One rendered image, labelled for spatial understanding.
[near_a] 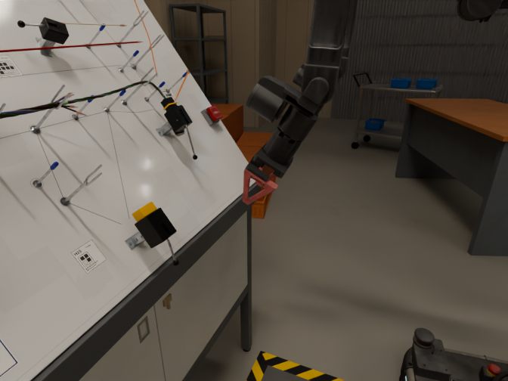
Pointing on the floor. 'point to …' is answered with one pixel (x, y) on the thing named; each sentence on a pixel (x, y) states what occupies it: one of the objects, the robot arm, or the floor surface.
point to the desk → (463, 158)
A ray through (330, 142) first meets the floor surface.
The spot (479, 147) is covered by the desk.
